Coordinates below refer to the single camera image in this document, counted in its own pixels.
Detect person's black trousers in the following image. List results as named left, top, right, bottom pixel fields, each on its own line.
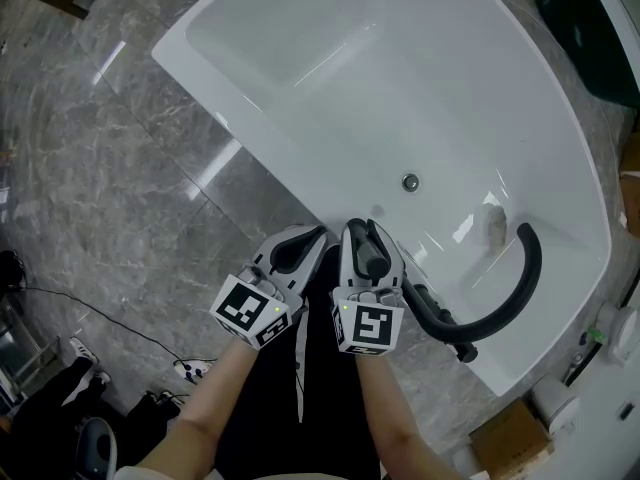
left=207, top=244, right=389, bottom=480

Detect white rectangular bathtub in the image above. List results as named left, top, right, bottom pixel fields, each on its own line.
left=151, top=0, right=614, bottom=398

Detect black freestanding tub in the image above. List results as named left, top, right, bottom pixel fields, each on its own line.
left=532, top=0, right=640, bottom=107

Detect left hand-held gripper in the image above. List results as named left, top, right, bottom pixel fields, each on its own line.
left=209, top=224, right=329, bottom=352

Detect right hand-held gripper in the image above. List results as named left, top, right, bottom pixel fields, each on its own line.
left=329, top=219, right=405, bottom=356

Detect white power strip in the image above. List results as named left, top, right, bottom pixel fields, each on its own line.
left=173, top=357, right=214, bottom=384

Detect person's white shirt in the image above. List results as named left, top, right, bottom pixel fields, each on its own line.
left=114, top=464, right=221, bottom=480

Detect black curved faucet spout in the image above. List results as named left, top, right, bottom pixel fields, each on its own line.
left=402, top=221, right=544, bottom=345

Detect person's left forearm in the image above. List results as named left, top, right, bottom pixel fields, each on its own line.
left=137, top=340, right=260, bottom=480

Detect person's right forearm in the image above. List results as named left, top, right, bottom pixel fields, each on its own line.
left=354, top=353, right=437, bottom=480

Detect black floor cable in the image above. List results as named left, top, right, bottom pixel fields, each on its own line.
left=19, top=285, right=187, bottom=365

